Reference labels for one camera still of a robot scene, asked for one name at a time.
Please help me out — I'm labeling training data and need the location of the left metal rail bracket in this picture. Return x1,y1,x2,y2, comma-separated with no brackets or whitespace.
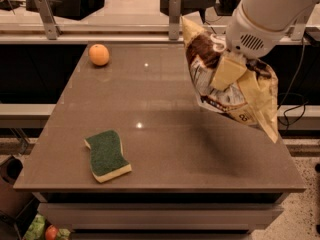
33,0,61,40

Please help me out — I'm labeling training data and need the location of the metal rail bracket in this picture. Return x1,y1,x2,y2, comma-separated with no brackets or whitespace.
168,0,181,40
289,3,316,42
33,0,61,40

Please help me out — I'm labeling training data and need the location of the right metal rail bracket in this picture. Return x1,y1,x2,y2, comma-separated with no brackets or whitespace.
289,3,316,42

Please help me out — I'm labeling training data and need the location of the orange fruit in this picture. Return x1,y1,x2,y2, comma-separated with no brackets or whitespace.
89,44,110,66

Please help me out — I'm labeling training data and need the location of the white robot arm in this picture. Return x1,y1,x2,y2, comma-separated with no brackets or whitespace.
210,0,320,91

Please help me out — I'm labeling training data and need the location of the dark bin at left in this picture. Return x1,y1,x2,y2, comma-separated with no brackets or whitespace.
0,156,23,185

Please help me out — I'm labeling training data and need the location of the green yellow sponge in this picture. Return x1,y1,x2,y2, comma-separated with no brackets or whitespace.
84,130,132,183

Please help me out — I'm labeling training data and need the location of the red tomato below table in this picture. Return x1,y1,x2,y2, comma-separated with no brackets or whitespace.
45,225,59,240

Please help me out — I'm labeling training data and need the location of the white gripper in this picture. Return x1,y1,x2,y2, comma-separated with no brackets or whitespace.
210,6,285,91

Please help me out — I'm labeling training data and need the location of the metal guard rail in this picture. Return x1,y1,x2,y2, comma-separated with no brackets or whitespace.
0,23,320,46

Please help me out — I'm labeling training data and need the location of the brown yellow chip bag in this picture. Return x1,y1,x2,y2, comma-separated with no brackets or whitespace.
181,17,278,141

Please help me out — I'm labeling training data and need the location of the middle metal rail bracket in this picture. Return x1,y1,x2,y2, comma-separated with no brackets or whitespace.
168,0,181,40

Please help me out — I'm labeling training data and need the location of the black cable at right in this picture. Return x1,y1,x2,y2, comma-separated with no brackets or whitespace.
277,38,311,128

